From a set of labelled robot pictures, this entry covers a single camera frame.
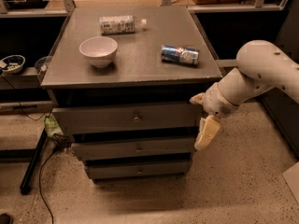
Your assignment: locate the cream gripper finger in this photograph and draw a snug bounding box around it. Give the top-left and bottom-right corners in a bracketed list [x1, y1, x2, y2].
[194, 115, 221, 150]
[190, 92, 205, 105]

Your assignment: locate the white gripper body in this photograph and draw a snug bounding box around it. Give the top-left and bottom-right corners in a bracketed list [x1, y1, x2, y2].
[202, 82, 238, 119]

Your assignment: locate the grey top drawer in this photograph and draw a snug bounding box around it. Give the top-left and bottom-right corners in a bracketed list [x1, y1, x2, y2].
[52, 102, 202, 134]

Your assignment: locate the grey drawer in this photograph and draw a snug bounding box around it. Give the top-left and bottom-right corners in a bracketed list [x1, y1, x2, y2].
[85, 160, 192, 180]
[52, 102, 202, 134]
[71, 135, 195, 161]

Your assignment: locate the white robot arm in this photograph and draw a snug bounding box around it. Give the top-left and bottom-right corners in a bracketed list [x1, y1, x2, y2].
[190, 40, 299, 150]

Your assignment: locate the grey drawer cabinet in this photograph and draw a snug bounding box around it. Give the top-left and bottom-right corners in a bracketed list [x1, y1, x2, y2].
[41, 7, 222, 168]

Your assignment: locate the grey middle drawer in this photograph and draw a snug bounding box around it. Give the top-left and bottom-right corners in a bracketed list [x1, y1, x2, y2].
[71, 135, 195, 161]

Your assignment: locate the grey bottom drawer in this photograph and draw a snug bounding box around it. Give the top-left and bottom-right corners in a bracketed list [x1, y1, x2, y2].
[85, 160, 192, 180]

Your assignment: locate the grey right shelf beam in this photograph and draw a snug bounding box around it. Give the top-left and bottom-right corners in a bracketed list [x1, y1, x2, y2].
[216, 59, 237, 68]

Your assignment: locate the blue soda can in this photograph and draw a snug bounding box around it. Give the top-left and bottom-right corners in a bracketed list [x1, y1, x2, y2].
[161, 45, 199, 65]

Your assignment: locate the white floor board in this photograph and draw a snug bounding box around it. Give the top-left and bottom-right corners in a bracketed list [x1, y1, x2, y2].
[282, 162, 299, 203]

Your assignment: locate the white ceramic bowl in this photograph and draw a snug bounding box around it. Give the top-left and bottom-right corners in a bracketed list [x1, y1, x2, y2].
[79, 36, 118, 68]

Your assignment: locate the plastic water bottle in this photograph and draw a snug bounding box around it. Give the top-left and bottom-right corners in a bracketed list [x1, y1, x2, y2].
[99, 15, 147, 35]

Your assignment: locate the green plastic bag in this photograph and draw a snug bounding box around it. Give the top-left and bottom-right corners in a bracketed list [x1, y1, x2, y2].
[44, 116, 62, 137]

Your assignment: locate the small grey bowl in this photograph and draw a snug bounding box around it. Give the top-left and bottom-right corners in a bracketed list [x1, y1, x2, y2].
[35, 56, 52, 72]

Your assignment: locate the grey left shelf ledge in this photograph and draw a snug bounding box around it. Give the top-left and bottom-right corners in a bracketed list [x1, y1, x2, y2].
[0, 67, 40, 90]

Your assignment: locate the black metal leg bar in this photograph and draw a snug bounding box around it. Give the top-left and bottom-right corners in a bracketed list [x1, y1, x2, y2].
[20, 130, 48, 195]

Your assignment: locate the dark shoe tip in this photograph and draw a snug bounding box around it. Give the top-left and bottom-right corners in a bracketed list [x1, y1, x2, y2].
[0, 214, 13, 224]

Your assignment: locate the black floor cable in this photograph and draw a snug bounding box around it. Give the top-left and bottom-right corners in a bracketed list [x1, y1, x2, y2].
[38, 145, 60, 224]

